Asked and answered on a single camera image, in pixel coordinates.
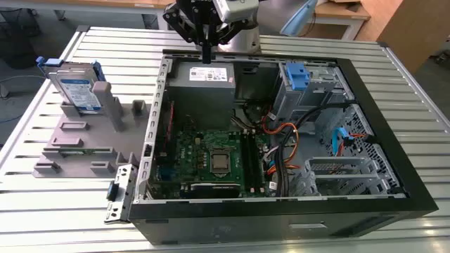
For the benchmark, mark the black graphics card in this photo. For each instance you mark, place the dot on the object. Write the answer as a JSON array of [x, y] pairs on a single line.
[[213, 190]]

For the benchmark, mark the blue drive latch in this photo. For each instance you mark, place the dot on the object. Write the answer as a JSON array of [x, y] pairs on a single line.
[[296, 76]]

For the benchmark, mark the wooden cabinet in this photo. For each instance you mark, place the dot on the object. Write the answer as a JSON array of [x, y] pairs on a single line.
[[414, 31]]

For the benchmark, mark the grey parts rack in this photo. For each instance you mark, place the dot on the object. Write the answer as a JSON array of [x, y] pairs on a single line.
[[94, 137]]

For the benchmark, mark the blue VGA port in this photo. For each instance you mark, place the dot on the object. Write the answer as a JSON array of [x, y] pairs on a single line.
[[112, 191]]

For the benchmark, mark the green RAM stick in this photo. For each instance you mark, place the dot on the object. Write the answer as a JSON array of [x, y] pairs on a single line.
[[77, 151]]

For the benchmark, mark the hard disk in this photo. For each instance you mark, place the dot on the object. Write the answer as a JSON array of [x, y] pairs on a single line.
[[78, 92]]

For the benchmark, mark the silver CPU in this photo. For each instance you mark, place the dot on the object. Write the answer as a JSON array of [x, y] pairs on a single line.
[[219, 160]]

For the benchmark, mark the black waste basket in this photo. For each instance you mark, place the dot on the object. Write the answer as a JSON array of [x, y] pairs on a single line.
[[18, 52]]

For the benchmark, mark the office chair base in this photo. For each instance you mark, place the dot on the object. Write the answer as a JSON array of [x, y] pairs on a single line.
[[443, 56]]

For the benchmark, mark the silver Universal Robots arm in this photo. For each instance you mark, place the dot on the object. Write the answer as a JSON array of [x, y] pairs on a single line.
[[241, 39]]

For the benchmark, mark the silver drive cage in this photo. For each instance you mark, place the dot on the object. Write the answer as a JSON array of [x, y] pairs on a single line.
[[316, 97]]

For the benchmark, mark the black PC case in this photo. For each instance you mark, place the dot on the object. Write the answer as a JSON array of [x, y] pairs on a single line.
[[245, 224]]

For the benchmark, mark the silver slot bracket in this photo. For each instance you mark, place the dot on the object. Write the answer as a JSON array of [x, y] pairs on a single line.
[[123, 174]]

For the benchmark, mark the green motherboard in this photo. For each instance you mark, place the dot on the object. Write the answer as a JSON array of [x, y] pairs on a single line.
[[189, 147]]

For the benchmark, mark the grey power supply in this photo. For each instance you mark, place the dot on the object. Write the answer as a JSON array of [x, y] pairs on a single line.
[[203, 105]]

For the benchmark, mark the black RAM slot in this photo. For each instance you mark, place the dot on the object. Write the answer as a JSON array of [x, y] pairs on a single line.
[[247, 158], [256, 158]]

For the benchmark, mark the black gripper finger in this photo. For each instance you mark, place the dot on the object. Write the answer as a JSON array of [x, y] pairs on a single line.
[[231, 33], [180, 25]]

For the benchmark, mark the wooden desk white frame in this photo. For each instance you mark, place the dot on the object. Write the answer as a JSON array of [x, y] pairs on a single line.
[[336, 14], [116, 4]]

